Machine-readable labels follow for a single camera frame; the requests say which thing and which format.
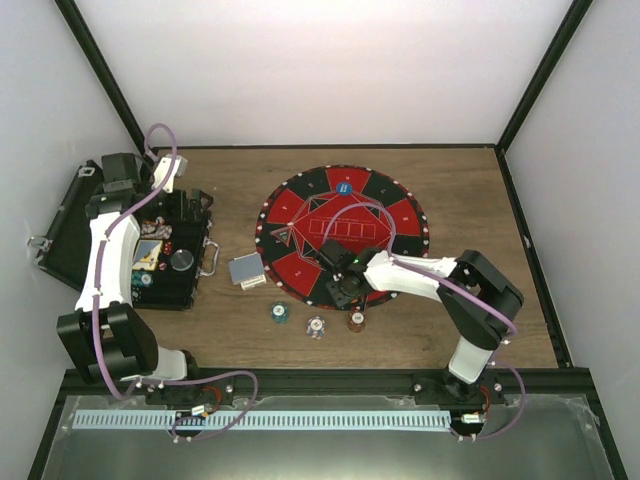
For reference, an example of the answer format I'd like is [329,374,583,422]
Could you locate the white blue chip stack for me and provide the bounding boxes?
[306,316,326,339]

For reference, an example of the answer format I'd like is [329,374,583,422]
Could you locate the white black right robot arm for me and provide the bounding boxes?
[315,240,524,403]

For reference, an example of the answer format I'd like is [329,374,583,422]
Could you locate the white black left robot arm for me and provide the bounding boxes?
[57,154,205,404]

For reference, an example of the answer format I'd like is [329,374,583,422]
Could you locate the mixed chips in case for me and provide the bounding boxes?
[140,216,173,240]

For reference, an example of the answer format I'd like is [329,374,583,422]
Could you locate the round red black poker mat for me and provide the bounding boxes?
[255,165,430,310]

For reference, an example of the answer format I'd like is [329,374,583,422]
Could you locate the card deck in case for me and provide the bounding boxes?
[132,239,163,272]

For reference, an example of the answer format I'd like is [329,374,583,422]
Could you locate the black poker set case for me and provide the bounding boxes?
[28,154,213,312]

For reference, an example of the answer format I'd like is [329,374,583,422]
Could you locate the blue small blind button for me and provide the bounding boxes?
[336,181,353,196]

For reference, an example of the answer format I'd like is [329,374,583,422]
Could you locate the playing card deck box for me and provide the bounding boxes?
[228,252,266,290]

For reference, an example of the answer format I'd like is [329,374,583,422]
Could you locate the black dealer button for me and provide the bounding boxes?
[170,249,195,272]

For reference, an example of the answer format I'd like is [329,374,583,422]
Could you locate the teal chip in case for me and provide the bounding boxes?
[132,271,153,288]

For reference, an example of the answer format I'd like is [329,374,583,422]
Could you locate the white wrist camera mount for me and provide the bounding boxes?
[152,155,188,194]

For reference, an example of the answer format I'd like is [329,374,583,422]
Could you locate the light blue slotted rail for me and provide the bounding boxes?
[72,410,451,432]

